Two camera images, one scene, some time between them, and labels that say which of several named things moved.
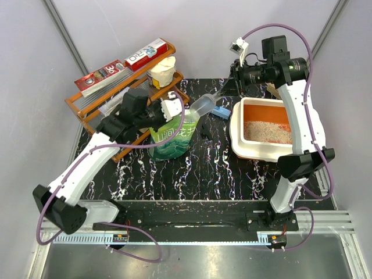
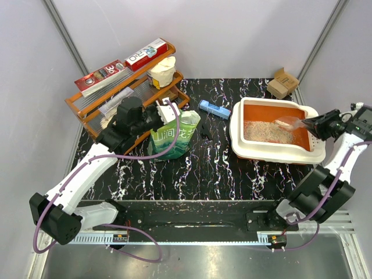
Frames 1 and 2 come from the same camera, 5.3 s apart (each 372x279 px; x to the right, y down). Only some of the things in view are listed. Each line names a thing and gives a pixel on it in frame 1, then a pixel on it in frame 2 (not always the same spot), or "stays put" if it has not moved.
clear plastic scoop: [204, 103] to [289, 124]
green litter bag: [181, 143] stays put
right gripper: [231, 88] to [317, 125]
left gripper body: [153, 117] stays put
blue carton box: [221, 111] stays put
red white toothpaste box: [146, 54] stays put
